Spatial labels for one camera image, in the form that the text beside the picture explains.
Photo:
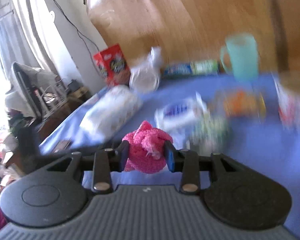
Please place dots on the green blue toothpaste box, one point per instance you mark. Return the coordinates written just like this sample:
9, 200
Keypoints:
194, 68

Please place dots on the white red food can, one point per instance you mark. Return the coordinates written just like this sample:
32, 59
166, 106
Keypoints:
287, 86

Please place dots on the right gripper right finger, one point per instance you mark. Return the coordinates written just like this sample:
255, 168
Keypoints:
186, 162

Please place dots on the plastic cups in bag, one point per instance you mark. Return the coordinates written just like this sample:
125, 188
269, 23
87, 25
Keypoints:
145, 78

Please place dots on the mooncake pastry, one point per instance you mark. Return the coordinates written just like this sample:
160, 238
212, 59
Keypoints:
237, 103

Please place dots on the wooden panel board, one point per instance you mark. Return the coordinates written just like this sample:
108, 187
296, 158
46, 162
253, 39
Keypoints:
185, 30

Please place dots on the teal plastic mug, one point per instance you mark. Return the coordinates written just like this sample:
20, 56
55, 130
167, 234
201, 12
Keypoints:
239, 56

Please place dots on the large white tissue pack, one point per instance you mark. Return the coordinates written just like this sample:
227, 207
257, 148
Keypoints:
110, 113

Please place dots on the green pocket tissue pack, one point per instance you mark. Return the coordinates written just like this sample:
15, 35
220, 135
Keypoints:
211, 134

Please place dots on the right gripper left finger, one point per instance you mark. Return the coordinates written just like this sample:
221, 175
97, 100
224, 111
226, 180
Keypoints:
107, 160

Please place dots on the white wet wipes packet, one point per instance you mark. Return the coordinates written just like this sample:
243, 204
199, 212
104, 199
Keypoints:
180, 114

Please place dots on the red cereal box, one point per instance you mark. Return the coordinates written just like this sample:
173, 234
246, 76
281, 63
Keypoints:
112, 66

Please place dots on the pink fluffy knitted toy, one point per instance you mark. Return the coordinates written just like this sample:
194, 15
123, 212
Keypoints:
146, 149

